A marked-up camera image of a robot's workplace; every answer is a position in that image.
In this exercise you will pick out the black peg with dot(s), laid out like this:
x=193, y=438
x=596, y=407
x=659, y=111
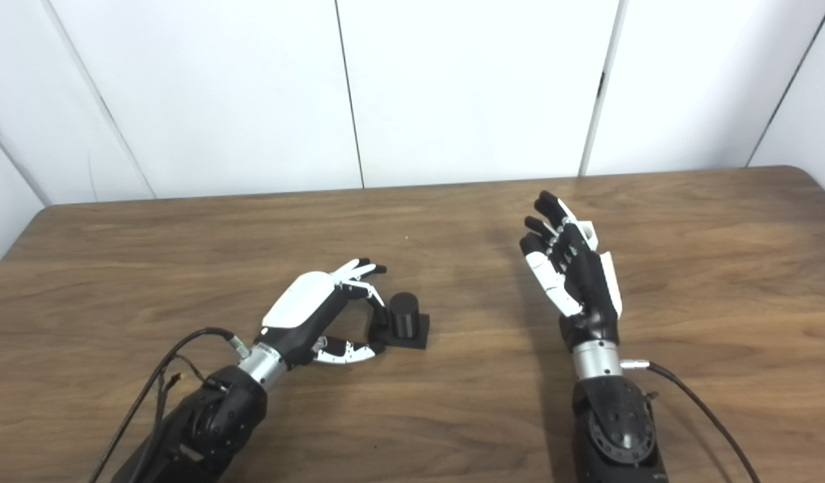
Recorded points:
x=406, y=318

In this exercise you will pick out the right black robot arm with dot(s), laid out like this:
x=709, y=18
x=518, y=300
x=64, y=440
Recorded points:
x=617, y=422

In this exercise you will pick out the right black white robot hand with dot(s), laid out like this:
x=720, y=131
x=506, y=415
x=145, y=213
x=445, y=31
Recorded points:
x=590, y=295

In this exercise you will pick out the white square piece with hole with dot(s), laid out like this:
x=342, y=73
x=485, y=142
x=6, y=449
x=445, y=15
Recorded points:
x=589, y=231

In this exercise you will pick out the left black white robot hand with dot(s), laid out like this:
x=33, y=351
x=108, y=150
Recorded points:
x=302, y=302

